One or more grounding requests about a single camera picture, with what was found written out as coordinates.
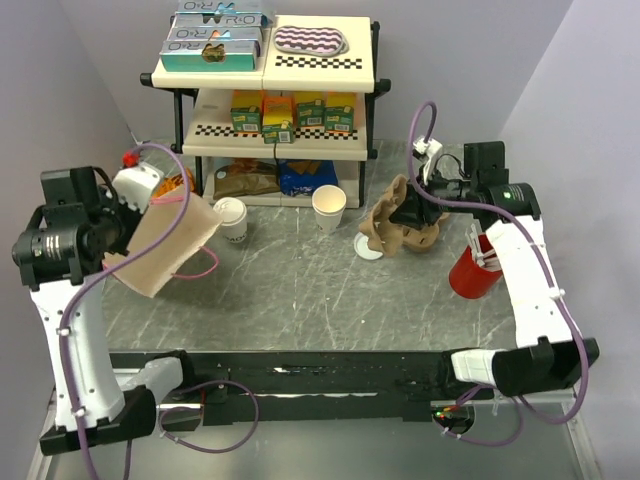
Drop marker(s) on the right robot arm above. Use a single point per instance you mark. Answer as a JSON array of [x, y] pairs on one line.
[[550, 353]]

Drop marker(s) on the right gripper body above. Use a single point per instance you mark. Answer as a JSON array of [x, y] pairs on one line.
[[450, 191]]

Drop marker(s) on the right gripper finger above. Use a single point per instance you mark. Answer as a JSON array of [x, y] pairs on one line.
[[414, 200], [415, 214]]

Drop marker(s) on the white plastic lid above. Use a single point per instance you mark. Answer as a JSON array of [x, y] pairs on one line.
[[232, 210]]

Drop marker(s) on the teal box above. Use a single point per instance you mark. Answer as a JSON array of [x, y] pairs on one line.
[[226, 7], [210, 56], [225, 21], [202, 33]]

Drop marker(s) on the green juice carton left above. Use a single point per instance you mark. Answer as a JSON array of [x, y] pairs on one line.
[[246, 111]]

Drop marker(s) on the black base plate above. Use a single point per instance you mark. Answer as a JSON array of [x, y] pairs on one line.
[[325, 385]]

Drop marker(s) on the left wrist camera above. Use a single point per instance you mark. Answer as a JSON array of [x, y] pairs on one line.
[[136, 182]]

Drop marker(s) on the green juice carton right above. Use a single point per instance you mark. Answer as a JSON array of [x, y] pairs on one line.
[[339, 112]]

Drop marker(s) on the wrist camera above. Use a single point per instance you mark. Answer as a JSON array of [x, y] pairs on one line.
[[427, 153], [136, 182]]

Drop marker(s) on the single cardboard cup carrier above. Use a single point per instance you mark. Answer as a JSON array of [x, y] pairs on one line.
[[382, 235]]

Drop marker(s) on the brown chip bag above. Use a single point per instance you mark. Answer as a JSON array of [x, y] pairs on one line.
[[241, 176]]

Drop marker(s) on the pink white paper bag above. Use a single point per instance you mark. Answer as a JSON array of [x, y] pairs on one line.
[[148, 274]]

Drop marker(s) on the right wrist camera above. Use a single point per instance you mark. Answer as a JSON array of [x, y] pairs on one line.
[[427, 153]]

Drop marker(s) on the green juice carton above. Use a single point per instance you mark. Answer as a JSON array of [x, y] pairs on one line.
[[339, 112], [310, 108], [246, 111]]

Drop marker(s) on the green juice carton middle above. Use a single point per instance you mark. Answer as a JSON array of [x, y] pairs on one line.
[[310, 108]]

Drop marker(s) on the orange yellow juice carton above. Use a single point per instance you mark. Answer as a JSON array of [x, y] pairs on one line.
[[278, 120]]

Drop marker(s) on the blue tortilla chip bag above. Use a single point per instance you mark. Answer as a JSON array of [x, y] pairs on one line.
[[303, 177]]

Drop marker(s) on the teal box front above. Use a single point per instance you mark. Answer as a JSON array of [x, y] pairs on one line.
[[210, 56]]

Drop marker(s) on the teal box back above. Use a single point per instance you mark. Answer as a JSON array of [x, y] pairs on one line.
[[226, 7]]

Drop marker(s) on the white paper cup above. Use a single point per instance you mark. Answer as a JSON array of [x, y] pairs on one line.
[[236, 231]]

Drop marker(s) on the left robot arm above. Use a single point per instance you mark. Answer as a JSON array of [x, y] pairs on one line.
[[59, 256]]

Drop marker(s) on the stack of white lids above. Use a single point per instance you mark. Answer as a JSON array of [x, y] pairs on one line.
[[361, 248]]

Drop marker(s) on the red cup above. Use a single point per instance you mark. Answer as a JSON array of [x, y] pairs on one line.
[[470, 281]]

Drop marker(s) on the cream three-tier shelf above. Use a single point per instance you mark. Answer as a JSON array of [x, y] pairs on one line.
[[201, 102]]

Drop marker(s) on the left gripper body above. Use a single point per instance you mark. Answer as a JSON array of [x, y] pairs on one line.
[[120, 221]]

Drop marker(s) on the wavy striped sleep mask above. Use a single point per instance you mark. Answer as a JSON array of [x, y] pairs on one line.
[[316, 41]]

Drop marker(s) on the orange chip bag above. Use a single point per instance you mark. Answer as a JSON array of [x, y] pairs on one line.
[[173, 182]]

